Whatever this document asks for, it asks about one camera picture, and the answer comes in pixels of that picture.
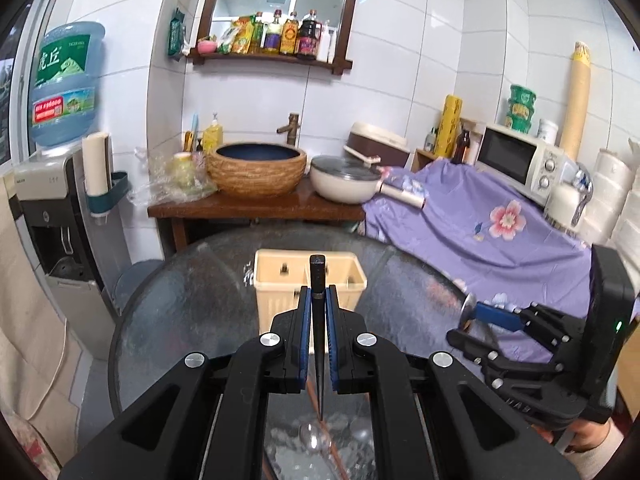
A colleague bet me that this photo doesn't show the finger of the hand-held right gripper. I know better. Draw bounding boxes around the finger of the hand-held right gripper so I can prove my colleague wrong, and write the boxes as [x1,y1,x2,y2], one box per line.
[474,301,587,357]
[446,329,562,392]

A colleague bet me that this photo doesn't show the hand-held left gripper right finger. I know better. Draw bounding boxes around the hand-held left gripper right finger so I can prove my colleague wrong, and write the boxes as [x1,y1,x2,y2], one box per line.
[325,285,574,480]

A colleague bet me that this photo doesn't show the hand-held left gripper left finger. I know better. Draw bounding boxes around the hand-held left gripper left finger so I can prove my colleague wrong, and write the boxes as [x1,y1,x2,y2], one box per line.
[59,285,313,480]

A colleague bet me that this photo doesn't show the shiny metal spoon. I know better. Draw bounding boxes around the shiny metal spoon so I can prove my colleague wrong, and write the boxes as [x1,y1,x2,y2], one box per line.
[459,291,482,335]

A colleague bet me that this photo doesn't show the beige perforated utensil holder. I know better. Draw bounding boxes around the beige perforated utensil holder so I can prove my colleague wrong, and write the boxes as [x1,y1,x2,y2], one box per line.
[253,249,368,336]

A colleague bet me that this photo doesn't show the grey spoon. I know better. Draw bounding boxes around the grey spoon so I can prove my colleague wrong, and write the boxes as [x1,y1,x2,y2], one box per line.
[298,419,335,456]

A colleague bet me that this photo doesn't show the brown wooden chopstick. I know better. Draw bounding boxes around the brown wooden chopstick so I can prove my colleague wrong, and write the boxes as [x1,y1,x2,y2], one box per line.
[306,382,348,480]

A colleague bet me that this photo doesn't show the person's right forearm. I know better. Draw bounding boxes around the person's right forearm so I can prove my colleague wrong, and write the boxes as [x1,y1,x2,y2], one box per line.
[562,437,628,476]

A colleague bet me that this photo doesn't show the person's right hand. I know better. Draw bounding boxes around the person's right hand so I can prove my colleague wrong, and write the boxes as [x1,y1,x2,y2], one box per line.
[565,418,622,450]

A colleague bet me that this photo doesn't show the purple floral cloth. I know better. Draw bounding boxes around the purple floral cloth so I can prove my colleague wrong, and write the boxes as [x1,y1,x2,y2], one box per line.
[361,157,640,376]

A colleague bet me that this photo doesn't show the stack of white paper rolls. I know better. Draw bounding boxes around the stack of white paper rolls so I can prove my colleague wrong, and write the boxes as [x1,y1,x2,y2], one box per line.
[582,147,640,256]

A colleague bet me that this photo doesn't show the wooden counter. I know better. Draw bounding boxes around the wooden counter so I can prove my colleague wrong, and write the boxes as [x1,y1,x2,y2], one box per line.
[147,187,367,261]

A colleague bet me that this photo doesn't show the white pan with lid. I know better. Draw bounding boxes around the white pan with lid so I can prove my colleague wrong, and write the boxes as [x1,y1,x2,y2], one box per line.
[310,155,427,211]

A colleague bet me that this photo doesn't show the white microwave oven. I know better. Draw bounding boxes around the white microwave oven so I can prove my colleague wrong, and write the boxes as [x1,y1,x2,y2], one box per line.
[474,122,568,206]

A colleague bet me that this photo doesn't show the brown glass bottle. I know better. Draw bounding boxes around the brown glass bottle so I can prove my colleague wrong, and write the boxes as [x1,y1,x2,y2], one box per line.
[452,129,473,165]

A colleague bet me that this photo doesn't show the wicker pattern wash basin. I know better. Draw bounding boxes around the wicker pattern wash basin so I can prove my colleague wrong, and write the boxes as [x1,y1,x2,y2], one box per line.
[206,142,307,198]

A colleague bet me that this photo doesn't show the grey round bin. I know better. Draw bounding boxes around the grey round bin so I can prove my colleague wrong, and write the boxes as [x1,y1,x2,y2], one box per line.
[114,259,166,317]

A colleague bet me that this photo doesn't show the yellow wrapped roll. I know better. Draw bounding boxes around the yellow wrapped roll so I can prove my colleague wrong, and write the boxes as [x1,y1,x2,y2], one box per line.
[434,94,463,158]

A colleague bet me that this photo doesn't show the brown white rice cooker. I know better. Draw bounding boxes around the brown white rice cooker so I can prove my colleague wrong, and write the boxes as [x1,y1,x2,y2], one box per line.
[343,121,411,168]

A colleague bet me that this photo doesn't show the pale green cup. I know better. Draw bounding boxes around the pale green cup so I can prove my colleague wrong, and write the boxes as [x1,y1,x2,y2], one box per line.
[172,151,195,188]

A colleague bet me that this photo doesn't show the stack of green containers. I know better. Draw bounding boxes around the stack of green containers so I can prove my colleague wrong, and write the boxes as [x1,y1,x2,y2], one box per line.
[504,84,538,133]

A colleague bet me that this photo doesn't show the bronze faucet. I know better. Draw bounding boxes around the bronze faucet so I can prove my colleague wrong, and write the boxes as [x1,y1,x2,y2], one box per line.
[276,112,301,147]

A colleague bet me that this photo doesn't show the clear plastic bag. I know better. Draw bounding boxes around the clear plastic bag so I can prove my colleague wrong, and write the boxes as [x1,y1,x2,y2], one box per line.
[127,145,218,206]

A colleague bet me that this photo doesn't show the yellow soap pump bottle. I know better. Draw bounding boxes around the yellow soap pump bottle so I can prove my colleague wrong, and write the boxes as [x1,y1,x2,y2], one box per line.
[202,112,224,158]

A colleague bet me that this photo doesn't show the long beige paper roll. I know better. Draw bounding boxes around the long beige paper roll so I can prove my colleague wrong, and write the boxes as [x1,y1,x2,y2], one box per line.
[559,41,592,161]

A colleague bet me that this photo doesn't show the white plastic bottle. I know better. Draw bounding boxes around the white plastic bottle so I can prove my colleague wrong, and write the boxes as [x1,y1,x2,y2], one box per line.
[317,20,337,63]

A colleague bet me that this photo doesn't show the water dispenser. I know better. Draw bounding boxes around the water dispenser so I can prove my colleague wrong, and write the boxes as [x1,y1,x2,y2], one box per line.
[14,152,121,361]

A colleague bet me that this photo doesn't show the dark soy sauce bottle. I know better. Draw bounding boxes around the dark soy sauce bottle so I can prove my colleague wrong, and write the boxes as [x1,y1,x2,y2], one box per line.
[296,9,321,60]

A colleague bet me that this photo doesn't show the yellow label bottle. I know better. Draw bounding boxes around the yellow label bottle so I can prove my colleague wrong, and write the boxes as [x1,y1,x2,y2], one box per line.
[279,11,300,56]

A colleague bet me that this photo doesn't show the purple label bottle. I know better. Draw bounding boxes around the purple label bottle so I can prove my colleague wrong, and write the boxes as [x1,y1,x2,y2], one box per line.
[263,9,283,55]

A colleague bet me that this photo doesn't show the yellow green snack bags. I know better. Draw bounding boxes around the yellow green snack bags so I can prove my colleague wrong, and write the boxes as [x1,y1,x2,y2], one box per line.
[217,16,256,55]

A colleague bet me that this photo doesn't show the green hanging packet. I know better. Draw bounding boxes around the green hanging packet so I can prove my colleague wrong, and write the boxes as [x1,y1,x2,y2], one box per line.
[167,7,187,61]

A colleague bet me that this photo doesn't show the blue water jug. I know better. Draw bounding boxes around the blue water jug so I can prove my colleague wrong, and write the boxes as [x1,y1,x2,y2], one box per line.
[28,21,107,148]

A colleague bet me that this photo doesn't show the white jug with metal handle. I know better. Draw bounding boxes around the white jug with metal handle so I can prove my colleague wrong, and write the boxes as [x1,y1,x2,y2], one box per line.
[544,180,594,228]

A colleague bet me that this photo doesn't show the white cable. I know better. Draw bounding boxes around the white cable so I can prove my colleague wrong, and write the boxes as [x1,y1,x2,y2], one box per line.
[49,304,69,403]

